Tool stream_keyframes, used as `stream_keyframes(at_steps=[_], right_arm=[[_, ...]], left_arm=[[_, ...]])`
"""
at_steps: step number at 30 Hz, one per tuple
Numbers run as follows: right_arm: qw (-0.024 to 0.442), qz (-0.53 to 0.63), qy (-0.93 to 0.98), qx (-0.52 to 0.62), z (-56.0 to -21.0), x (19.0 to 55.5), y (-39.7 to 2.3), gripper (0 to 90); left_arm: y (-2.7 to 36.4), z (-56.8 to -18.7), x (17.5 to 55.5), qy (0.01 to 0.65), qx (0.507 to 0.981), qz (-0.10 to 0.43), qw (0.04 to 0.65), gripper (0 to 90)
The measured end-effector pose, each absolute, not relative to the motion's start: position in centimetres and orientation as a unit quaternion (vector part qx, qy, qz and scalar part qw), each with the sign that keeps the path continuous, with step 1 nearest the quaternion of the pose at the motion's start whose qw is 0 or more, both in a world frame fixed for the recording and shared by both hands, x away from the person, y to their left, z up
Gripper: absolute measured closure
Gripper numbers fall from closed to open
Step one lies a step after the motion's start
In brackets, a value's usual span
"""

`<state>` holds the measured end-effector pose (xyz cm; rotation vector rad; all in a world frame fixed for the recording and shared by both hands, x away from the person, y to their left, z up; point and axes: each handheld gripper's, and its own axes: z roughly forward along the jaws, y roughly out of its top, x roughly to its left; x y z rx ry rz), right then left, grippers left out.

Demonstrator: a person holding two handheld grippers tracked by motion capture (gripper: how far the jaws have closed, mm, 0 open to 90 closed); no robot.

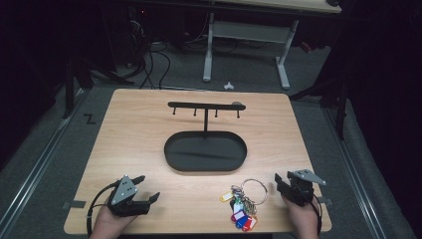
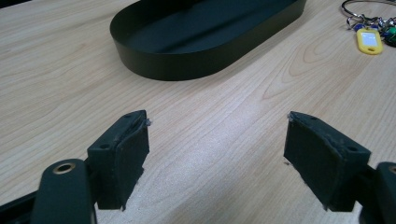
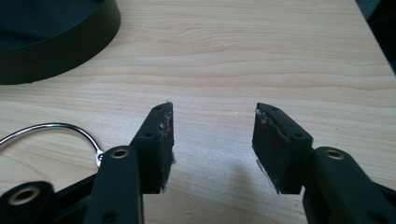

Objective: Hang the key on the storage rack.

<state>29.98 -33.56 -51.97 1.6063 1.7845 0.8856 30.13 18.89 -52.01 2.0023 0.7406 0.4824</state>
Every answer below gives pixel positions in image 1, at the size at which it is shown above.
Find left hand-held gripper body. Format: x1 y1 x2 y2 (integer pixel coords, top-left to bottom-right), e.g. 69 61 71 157
106 174 152 218

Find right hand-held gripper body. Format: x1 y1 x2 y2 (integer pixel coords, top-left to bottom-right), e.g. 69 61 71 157
287 168 327 207

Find key ring with coloured tags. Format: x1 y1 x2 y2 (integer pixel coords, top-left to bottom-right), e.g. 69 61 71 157
219 178 269 233

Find black key holder with tray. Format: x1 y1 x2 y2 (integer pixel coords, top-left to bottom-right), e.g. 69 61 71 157
163 101 249 173

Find person's right hand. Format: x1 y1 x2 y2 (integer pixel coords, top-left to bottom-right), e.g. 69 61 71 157
281 194 321 239

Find person's left hand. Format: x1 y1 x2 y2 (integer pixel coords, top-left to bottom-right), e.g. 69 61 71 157
89 198 137 239

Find black metal stand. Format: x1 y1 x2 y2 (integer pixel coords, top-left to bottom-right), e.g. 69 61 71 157
289 76 349 140
62 56 135 120

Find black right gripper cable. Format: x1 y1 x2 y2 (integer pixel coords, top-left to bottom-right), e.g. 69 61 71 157
311 194 323 236

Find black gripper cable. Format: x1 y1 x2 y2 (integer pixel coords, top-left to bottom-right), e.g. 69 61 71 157
86 180 120 238
311 194 323 236

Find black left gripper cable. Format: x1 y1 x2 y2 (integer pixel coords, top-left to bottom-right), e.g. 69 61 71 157
86 180 120 238

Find aluminium floor rail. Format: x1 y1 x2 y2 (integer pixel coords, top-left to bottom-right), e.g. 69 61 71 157
0 89 88 231
322 108 387 239

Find black floor cables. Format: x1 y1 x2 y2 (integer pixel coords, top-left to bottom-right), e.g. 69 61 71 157
125 39 213 91

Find white metal frame desk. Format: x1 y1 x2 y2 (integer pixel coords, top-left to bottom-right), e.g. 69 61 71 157
202 0 343 91

